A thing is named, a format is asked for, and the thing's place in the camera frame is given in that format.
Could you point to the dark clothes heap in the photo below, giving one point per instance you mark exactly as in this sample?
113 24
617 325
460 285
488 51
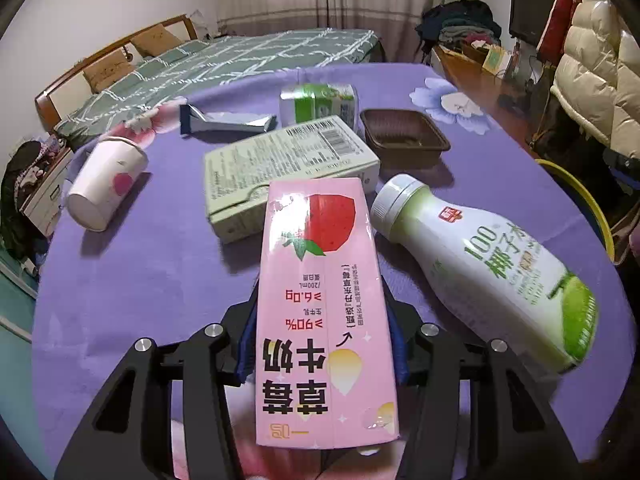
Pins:
20 180

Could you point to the blue silver toothpaste tube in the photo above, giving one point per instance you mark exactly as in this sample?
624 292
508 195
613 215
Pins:
225 122

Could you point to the red dotted down jacket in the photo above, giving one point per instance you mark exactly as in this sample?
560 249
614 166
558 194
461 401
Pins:
567 5

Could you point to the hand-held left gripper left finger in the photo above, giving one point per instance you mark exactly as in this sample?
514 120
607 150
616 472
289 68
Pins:
200 385

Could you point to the green white drink carton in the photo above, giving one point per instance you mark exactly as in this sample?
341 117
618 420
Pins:
320 102

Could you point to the brown pillow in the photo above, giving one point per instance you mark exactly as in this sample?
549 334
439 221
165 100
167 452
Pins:
156 39
106 71

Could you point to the wooden low cabinet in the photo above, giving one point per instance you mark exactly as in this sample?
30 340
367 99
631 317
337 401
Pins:
480 90

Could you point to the cream down jacket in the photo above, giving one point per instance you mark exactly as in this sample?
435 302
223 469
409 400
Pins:
605 75

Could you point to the brown basket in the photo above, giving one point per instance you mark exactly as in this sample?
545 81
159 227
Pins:
474 51

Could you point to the pale green cardboard box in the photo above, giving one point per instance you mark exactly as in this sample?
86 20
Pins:
280 170

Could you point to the white paper cup pink print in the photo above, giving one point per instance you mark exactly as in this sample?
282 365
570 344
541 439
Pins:
107 180

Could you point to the bed with green quilt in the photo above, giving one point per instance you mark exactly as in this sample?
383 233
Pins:
250 55

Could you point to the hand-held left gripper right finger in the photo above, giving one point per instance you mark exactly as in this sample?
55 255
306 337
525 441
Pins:
450 385

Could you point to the yellow rimmed blue trash bin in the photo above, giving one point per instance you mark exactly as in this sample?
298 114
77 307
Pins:
590 198

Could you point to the pink milk carton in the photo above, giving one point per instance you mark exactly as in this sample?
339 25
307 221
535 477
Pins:
310 310

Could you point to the brown plastic tray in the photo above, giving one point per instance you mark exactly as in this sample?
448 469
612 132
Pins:
400 132

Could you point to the white wooden nightstand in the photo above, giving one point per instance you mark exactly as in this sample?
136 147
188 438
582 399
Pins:
47 190

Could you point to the purple floral tablecloth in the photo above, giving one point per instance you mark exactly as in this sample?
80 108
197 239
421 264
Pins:
175 270

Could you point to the white green plastic bottle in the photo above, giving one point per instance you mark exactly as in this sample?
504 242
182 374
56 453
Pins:
480 265

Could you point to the small green box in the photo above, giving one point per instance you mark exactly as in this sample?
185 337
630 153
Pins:
493 57

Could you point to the wooden bed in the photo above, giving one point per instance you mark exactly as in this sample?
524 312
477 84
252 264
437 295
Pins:
75 80

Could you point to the black television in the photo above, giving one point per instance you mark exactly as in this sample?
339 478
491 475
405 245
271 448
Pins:
532 5

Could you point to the pile of folded clothes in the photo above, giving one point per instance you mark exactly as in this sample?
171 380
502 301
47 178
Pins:
457 25

